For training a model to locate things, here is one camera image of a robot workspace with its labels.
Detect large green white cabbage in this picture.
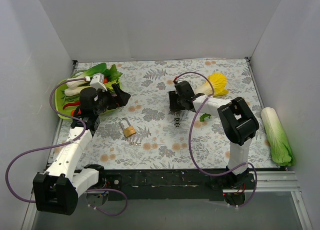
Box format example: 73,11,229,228
261,107,296,166

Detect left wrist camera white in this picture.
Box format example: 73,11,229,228
89,73,107,91

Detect green plastic tray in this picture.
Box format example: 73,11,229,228
53,78,115,119

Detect orange carrot toy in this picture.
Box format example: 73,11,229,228
71,110,81,115

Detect black headed key bunch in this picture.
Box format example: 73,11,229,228
174,117,181,128

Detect green lettuce leaf toy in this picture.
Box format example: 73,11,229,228
102,64,122,89

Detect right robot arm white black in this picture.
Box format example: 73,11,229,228
168,81,260,189

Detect large brass padlock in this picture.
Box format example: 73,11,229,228
119,118,136,138

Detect bok choy toy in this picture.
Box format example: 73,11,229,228
66,63,107,89

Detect celery stalk toy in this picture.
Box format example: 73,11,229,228
63,81,120,97

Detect floral tablecloth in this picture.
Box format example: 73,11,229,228
48,59,281,170

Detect yellow napa cabbage toy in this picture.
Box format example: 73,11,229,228
194,72,229,97

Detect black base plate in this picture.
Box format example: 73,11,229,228
77,168,247,202

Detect brass keys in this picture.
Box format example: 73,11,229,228
127,139,141,146

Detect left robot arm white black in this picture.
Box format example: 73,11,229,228
33,84,131,215

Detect red chili pepper toy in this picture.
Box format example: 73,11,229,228
63,101,80,109

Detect white radish toy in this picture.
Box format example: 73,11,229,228
199,113,212,122

